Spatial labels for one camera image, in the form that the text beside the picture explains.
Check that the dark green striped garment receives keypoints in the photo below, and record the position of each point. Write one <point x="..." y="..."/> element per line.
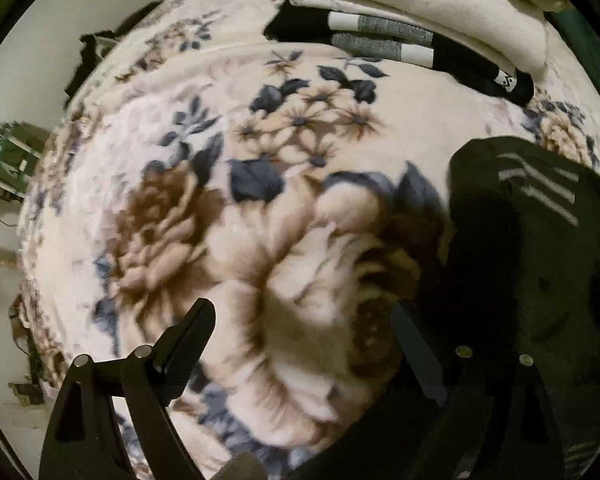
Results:
<point x="530" y="260"/>

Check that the black folded garment white bands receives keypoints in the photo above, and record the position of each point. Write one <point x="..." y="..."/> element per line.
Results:
<point x="300" y="25"/>

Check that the dark green blanket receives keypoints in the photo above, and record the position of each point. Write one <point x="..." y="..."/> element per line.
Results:
<point x="585" y="50"/>

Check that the dark cloth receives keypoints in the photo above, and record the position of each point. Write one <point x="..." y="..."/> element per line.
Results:
<point x="87" y="55"/>

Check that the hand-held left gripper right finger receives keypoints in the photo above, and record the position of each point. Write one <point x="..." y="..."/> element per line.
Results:
<point x="420" y="360"/>

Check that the green storage rack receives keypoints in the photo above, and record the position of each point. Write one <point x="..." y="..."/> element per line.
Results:
<point x="15" y="146"/>

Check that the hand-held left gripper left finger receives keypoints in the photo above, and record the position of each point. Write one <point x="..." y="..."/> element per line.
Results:
<point x="189" y="341"/>

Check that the floral plush blanket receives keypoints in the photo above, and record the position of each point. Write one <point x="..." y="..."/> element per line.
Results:
<point x="280" y="135"/>

